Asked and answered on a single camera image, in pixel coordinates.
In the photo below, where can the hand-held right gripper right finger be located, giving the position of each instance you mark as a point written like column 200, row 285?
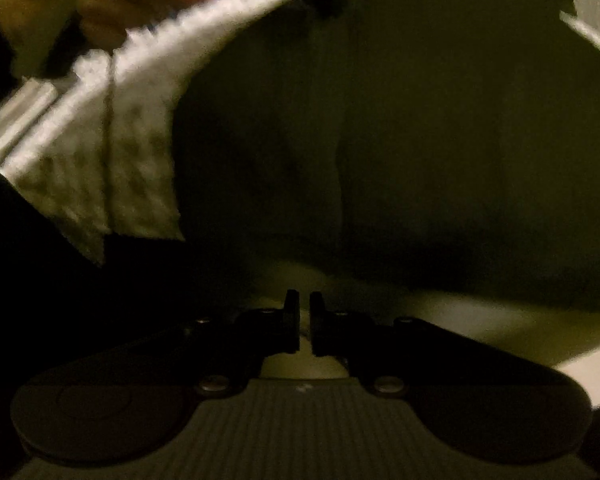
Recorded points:
column 317, row 325

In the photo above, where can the white pillow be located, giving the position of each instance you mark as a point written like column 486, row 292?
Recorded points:
column 35, row 25

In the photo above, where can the black garment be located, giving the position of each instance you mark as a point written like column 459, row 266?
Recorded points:
column 380, row 135

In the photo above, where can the red puffy cushion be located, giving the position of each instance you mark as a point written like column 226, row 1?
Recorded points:
column 110, row 20

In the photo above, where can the grey white checkered blanket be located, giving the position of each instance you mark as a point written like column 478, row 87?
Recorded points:
column 140, row 160

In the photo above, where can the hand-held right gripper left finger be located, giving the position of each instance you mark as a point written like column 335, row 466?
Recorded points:
column 291, row 320

